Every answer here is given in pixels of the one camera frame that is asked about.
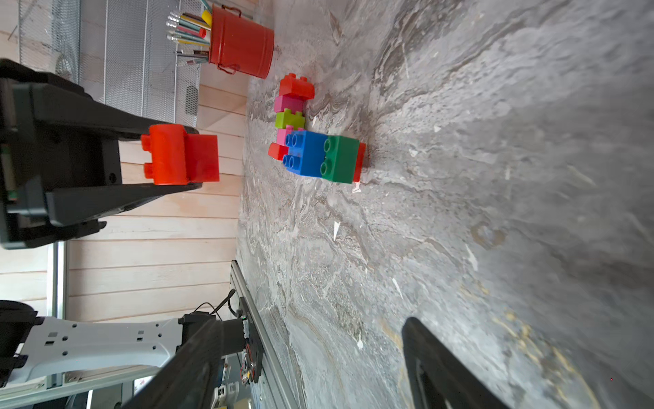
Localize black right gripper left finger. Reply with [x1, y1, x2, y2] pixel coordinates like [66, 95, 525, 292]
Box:
[124, 320, 224, 409]

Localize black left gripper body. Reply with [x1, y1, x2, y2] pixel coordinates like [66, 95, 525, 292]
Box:
[1, 59, 122, 250]

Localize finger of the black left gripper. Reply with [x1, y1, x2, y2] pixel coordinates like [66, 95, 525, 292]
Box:
[31, 84, 172, 141]
[45, 183, 203, 227]

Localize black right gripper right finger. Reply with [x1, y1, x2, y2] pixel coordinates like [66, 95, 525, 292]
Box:
[402, 317, 508, 409]

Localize red curved lego brick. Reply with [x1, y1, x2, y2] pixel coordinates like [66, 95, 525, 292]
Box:
[141, 124, 220, 186]
[279, 73, 315, 101]

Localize red lego brick base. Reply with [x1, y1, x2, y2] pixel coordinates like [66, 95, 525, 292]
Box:
[267, 142, 289, 161]

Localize pink lego brick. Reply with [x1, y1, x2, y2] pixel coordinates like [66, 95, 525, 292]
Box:
[274, 95, 305, 113]
[276, 125, 294, 146]

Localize dark green lego brick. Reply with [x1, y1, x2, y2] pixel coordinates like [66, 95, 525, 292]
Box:
[320, 136, 359, 183]

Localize red lego brick front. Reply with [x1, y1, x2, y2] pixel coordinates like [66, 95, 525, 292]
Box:
[353, 142, 367, 183]

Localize lime green lego brick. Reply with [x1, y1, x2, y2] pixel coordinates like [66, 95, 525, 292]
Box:
[275, 108, 306, 131]

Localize blue lego brick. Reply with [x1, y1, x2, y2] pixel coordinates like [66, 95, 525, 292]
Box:
[282, 131, 328, 178]

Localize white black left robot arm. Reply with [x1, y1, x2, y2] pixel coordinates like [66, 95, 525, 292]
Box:
[1, 59, 245, 385]

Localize pens in cup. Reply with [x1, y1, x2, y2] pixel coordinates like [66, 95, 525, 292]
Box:
[166, 0, 212, 66]

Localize red pen cup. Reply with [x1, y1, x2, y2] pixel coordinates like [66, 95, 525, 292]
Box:
[209, 4, 274, 79]

